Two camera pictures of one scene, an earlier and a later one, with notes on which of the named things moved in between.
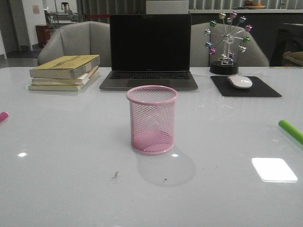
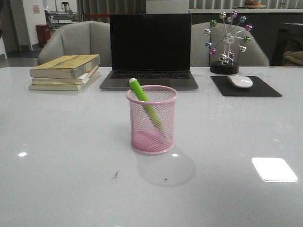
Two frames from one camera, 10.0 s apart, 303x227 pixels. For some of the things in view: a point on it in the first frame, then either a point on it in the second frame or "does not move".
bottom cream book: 57,88 does not move
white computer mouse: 240,82 does not move
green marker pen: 291,130 -> 144,97
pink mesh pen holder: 152,111 does not move
